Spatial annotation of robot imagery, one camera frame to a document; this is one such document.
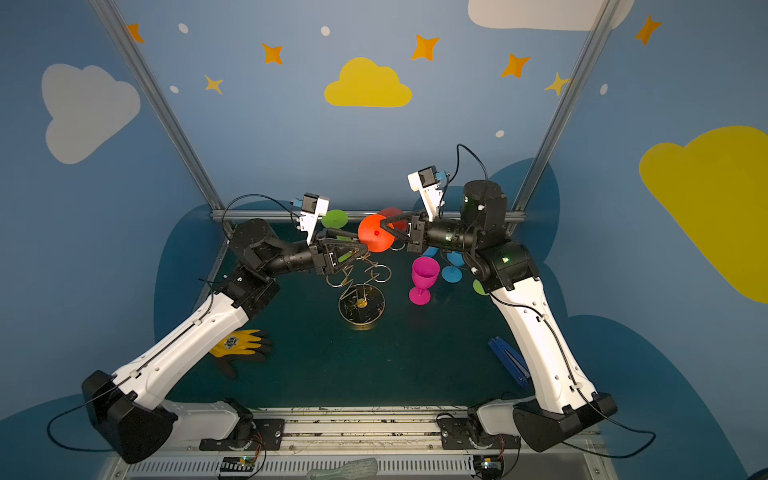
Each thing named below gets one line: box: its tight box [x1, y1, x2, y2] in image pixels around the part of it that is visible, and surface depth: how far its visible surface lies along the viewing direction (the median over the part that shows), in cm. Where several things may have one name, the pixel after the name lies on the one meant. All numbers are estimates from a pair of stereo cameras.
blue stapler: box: [488, 336, 530, 388], surface depth 88 cm
